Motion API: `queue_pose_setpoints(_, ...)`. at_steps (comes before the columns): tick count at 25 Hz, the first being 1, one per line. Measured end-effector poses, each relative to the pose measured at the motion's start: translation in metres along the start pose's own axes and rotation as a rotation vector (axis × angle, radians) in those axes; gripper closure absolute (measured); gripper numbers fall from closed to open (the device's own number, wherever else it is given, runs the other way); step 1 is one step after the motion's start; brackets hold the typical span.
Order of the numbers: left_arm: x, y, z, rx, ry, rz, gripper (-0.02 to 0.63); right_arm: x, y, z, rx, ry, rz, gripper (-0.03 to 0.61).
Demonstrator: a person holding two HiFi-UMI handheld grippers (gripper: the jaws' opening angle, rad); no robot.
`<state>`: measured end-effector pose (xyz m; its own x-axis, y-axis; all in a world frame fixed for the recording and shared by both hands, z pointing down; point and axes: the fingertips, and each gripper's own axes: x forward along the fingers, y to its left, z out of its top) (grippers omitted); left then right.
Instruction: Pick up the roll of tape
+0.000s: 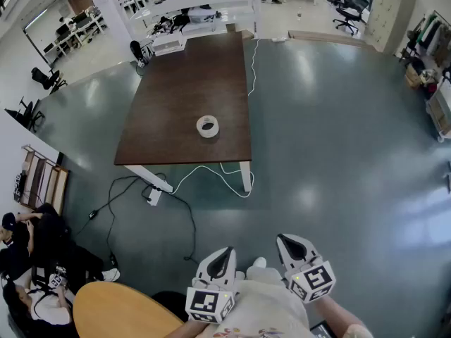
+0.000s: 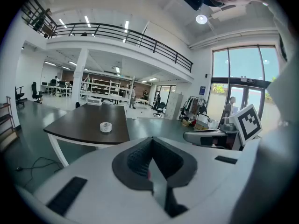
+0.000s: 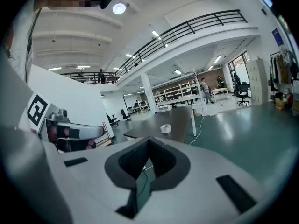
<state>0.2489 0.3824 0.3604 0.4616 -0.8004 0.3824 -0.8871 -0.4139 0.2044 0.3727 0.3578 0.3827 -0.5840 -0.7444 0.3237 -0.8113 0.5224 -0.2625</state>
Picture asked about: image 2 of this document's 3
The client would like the white box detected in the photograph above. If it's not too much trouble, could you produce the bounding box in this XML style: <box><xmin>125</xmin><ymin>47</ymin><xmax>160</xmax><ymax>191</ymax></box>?
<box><xmin>87</xmin><ymin>97</ymin><xmax>103</xmax><ymax>106</ymax></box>

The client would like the wooden shelf rack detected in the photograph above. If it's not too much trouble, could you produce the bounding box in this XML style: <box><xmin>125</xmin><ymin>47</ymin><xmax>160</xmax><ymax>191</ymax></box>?
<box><xmin>0</xmin><ymin>96</ymin><xmax>20</xmax><ymax>150</ymax></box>

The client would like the white tape roll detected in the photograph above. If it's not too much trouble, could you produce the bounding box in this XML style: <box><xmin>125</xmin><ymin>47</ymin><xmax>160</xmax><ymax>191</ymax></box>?
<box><xmin>100</xmin><ymin>122</ymin><xmax>113</xmax><ymax>133</ymax></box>

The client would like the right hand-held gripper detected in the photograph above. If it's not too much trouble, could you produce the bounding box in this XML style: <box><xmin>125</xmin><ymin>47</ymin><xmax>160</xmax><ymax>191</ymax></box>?
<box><xmin>183</xmin><ymin>104</ymin><xmax>263</xmax><ymax>151</ymax></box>

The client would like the clothes rack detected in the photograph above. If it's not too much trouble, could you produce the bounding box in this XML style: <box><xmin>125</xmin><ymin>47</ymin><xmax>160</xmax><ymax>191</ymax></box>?
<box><xmin>179</xmin><ymin>95</ymin><xmax>209</xmax><ymax>124</ymax></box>

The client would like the white locker cabinet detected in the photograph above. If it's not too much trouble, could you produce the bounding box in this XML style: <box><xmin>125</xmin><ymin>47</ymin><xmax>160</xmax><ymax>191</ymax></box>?
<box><xmin>164</xmin><ymin>92</ymin><xmax>184</xmax><ymax>121</ymax></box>

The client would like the black office chair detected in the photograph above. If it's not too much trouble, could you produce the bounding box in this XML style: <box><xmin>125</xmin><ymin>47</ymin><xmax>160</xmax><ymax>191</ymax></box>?
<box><xmin>14</xmin><ymin>85</ymin><xmax>25</xmax><ymax>107</ymax></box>
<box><xmin>31</xmin><ymin>81</ymin><xmax>43</xmax><ymax>104</ymax></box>
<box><xmin>153</xmin><ymin>101</ymin><xmax>167</xmax><ymax>119</ymax></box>

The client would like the glass entrance door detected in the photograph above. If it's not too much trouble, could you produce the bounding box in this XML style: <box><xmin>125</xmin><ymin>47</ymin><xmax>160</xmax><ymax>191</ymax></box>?
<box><xmin>209</xmin><ymin>45</ymin><xmax>281</xmax><ymax>127</ymax></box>

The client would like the dark wooden table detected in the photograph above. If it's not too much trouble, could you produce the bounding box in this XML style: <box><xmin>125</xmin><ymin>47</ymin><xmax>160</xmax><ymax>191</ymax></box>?
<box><xmin>43</xmin><ymin>103</ymin><xmax>130</xmax><ymax>168</ymax></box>

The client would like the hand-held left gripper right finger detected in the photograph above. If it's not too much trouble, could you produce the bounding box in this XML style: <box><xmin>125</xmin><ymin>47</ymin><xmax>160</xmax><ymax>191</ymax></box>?
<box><xmin>152</xmin><ymin>136</ymin><xmax>198</xmax><ymax>189</ymax></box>

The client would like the black floor cable with adapter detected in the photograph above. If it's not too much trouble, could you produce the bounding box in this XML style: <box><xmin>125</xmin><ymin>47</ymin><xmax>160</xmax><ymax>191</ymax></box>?
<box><xmin>15</xmin><ymin>157</ymin><xmax>64</xmax><ymax>187</ymax></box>

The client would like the white shelving unit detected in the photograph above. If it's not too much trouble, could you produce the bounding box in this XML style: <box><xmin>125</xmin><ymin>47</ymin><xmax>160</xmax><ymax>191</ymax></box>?
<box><xmin>80</xmin><ymin>70</ymin><xmax>135</xmax><ymax>107</ymax></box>

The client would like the black balcony railing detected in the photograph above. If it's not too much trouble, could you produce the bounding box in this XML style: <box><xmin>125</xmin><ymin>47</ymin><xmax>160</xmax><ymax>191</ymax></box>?
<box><xmin>21</xmin><ymin>0</ymin><xmax>194</xmax><ymax>73</ymax></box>

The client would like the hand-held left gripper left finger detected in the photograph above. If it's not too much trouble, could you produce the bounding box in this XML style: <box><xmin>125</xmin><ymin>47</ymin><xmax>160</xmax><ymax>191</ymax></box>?
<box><xmin>112</xmin><ymin>136</ymin><xmax>154</xmax><ymax>191</ymax></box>

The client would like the round ceiling lamp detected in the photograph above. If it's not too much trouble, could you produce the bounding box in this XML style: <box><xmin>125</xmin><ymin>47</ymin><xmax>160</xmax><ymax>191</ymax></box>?
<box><xmin>195</xmin><ymin>14</ymin><xmax>208</xmax><ymax>25</ymax></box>

